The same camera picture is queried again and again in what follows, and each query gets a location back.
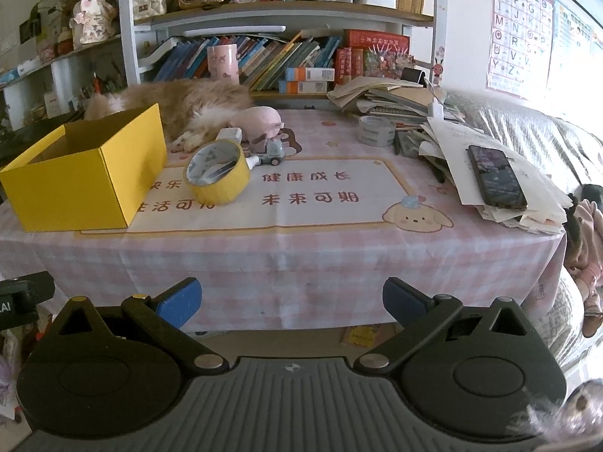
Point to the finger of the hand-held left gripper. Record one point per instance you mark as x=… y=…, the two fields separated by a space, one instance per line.
x=28 y=288

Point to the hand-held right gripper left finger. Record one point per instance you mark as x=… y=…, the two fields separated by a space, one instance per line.
x=179 y=299

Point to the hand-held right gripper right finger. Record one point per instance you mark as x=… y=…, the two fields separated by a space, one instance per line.
x=405 y=299

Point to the yellow cardboard box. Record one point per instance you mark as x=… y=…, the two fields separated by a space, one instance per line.
x=70 y=188

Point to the yellow tape roll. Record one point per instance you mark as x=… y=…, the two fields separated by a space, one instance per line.
x=221 y=190

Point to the grey toy truck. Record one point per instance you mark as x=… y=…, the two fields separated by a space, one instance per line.
x=271 y=151

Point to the pink pig plush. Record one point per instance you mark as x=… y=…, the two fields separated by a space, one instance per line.
x=259 y=120

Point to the black smartphone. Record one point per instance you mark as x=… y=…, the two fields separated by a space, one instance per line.
x=497 y=176

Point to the grey tape roll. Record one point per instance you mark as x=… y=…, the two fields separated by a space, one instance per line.
x=377 y=137

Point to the pile of white papers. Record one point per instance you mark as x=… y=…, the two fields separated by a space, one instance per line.
x=541 y=188

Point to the tan and white cat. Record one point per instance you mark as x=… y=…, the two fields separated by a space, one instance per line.
x=188 y=99

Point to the stack of notebooks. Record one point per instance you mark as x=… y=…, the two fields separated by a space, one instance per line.
x=377 y=96

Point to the plastic-covered sofa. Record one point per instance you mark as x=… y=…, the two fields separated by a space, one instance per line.
x=527 y=122

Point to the blue and white box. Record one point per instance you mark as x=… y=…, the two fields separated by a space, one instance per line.
x=21 y=70

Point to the white side shelf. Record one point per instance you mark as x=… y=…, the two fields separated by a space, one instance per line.
x=61 y=70

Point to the orange and white small box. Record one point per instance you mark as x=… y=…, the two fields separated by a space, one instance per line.
x=311 y=74
x=304 y=86

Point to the small red box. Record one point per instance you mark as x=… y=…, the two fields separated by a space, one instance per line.
x=348 y=66

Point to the pink printed cup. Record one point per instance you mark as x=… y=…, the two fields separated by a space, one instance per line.
x=222 y=61

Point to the red printed box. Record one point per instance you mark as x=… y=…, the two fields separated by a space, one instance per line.
x=374 y=40

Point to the row of blue books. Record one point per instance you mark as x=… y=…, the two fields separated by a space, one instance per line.
x=278 y=56

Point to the floral ceramic doll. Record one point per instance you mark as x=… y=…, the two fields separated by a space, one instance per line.
x=94 y=19

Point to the white bookshelf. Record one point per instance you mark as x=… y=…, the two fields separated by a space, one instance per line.
x=128 y=19

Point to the alphabet wall poster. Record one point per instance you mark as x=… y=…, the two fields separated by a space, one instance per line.
x=518 y=28

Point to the pale wall chart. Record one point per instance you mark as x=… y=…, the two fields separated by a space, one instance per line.
x=572 y=42

